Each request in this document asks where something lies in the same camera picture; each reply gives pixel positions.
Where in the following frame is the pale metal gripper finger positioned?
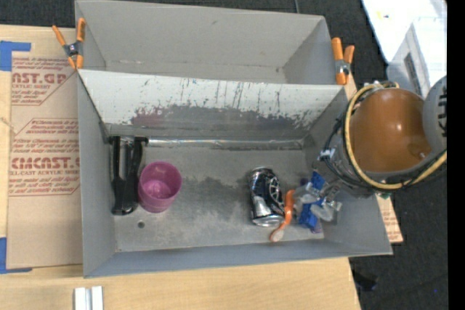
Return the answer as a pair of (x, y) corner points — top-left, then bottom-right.
(312, 197), (343, 222)
(294, 181), (323, 203)

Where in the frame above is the blue toy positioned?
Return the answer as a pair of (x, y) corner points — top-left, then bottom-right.
(297, 170), (325, 232)

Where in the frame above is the orange toothbrush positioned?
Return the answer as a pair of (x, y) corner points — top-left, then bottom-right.
(269, 189), (296, 242)

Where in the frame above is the dark blue drink can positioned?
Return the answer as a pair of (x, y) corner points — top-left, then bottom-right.
(247, 166), (286, 228)

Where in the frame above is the grey metal bin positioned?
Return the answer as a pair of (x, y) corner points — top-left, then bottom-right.
(74, 0), (394, 279)

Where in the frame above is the purple plastic cup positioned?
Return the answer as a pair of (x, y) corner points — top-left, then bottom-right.
(137, 161), (182, 214)

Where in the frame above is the black hand tool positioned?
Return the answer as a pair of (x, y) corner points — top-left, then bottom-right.
(108, 135), (149, 216)

